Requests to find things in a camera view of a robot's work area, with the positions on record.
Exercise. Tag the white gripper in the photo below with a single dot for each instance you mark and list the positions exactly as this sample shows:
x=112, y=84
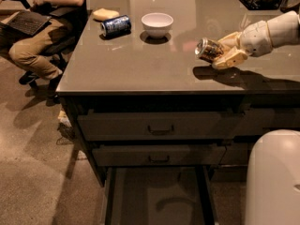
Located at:
x=255, y=38

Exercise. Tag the black office chair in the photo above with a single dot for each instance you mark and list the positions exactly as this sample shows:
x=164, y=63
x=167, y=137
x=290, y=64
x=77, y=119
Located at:
x=64, y=45

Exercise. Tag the middle right drawer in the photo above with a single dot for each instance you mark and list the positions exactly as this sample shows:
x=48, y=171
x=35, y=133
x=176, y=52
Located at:
x=236, y=154

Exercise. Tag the orange soda can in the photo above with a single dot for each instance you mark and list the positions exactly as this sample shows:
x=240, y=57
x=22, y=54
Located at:
x=209, y=50

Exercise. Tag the seated person khaki trousers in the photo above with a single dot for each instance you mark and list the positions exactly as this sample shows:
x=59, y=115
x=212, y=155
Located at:
x=26, y=52

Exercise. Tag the top right drawer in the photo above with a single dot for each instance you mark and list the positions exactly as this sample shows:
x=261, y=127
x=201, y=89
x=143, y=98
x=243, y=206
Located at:
x=259, y=121

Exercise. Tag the blue soda can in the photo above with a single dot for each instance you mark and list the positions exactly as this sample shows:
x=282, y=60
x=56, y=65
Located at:
x=116, y=26

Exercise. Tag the black laptop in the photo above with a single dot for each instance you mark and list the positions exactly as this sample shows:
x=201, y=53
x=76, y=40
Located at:
x=26, y=22

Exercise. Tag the open bottom drawer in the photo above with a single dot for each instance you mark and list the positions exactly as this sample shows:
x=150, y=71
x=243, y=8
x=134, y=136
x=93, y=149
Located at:
x=158, y=196

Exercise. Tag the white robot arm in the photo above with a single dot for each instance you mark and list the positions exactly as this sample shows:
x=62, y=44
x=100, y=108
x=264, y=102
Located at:
x=273, y=172

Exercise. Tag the middle left drawer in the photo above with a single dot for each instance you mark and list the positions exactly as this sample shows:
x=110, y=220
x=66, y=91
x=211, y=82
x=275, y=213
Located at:
x=158, y=155

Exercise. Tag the top left drawer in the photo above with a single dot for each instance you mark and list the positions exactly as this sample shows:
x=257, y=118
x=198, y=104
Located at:
x=134, y=126

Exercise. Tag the dark round container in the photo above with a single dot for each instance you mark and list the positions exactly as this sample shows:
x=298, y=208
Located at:
x=289, y=5

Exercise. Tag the white ceramic bowl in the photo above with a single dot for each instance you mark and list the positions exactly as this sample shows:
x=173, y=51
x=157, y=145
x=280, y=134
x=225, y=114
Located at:
x=157, y=25

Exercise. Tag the yellow sponge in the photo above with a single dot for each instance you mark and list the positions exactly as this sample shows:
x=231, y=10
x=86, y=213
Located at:
x=104, y=14

